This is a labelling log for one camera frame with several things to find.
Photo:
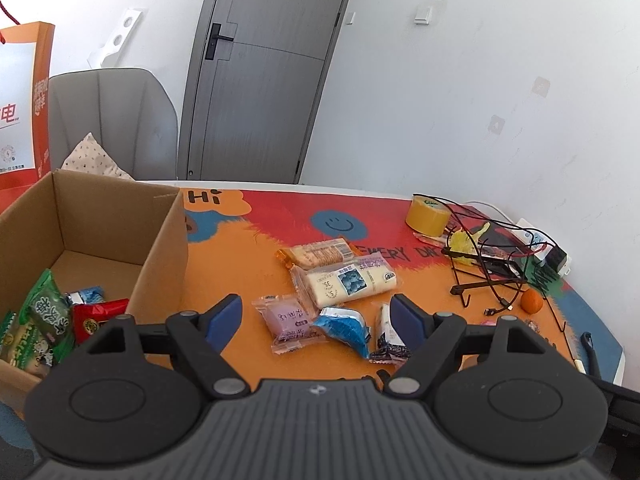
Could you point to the large white wall switch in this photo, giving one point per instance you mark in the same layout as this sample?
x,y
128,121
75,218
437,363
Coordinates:
x,y
423,15

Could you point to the yellow tape roll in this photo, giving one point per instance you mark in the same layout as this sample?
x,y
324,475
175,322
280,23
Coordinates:
x,y
425,217

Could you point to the white cake packet blue picture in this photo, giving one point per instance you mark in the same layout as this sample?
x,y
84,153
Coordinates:
x,y
350,282

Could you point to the yellow plastic clip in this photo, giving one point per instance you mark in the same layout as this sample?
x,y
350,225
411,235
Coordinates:
x,y
465,245

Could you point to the bright green snack packet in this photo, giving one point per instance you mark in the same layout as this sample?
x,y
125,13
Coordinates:
x,y
45,310

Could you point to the white power strip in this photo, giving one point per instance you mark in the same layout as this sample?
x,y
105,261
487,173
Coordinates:
x,y
530,232

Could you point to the grey padded chair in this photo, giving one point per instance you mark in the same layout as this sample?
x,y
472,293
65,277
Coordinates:
x,y
125,120

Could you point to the brown cardboard box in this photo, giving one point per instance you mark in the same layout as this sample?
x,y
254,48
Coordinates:
x,y
100,220

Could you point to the dotted beige cushion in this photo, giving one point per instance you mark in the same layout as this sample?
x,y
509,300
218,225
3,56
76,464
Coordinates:
x,y
90,157

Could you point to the purple cake packet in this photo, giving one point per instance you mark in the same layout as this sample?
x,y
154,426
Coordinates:
x,y
290,322

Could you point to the blue and white snack packet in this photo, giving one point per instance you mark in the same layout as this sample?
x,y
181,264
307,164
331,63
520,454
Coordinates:
x,y
91,294

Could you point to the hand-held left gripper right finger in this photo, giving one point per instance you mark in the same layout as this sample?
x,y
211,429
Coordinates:
x,y
406,323

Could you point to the clear square wall hook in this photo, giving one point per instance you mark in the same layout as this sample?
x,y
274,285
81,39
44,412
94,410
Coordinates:
x,y
496,124
540,86

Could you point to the orange red snack packet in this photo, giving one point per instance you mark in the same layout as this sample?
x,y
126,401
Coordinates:
x,y
97,317

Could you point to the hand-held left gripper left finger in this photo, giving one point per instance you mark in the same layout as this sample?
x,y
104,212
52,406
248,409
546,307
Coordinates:
x,y
225,319

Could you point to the black and white snack packet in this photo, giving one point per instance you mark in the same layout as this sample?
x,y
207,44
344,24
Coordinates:
x,y
385,346

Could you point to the orange white paper bag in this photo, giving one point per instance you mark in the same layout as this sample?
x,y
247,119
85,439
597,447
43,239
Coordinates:
x,y
20,85

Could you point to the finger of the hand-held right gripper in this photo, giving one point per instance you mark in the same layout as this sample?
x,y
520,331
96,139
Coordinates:
x,y
620,390

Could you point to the black peeler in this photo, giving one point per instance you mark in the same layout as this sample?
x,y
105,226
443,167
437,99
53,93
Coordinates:
x,y
591,355

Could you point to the white perforated wall bracket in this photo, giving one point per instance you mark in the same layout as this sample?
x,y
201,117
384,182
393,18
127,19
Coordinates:
x,y
120,35

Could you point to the green beige cake packet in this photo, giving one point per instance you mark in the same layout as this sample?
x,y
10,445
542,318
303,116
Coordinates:
x,y
22,347

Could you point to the orange tangerine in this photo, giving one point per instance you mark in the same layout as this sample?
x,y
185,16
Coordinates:
x,y
531,301

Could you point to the tan cracker packet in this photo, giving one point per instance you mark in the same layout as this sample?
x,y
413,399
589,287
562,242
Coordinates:
x,y
320,253

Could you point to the black plug charger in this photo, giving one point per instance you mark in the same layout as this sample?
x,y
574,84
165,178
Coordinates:
x,y
554,259

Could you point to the dark flat pouch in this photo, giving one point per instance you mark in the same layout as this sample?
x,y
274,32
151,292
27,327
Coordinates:
x,y
500,240

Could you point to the grey door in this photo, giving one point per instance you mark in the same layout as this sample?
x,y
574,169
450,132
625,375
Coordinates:
x,y
260,85

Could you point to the small white wall switch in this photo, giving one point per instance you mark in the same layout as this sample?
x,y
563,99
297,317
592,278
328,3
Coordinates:
x,y
350,18

